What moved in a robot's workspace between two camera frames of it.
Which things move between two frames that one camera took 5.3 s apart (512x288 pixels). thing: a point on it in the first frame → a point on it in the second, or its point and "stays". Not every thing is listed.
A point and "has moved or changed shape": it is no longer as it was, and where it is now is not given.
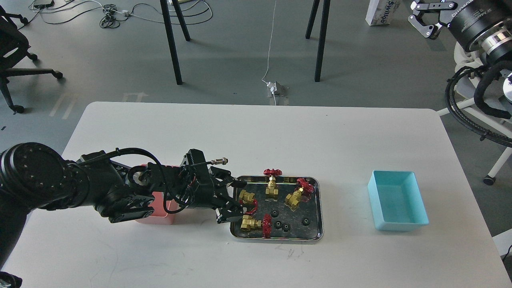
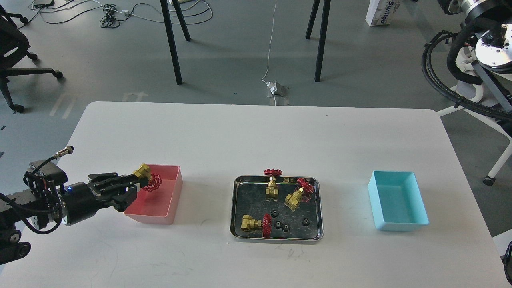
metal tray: [279, 209] stays
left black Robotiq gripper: [206, 191] → [81, 201]
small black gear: [306, 221] stays
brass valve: [272, 190] stays
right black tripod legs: [322, 34] stays
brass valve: [247, 201] has moved or changed shape
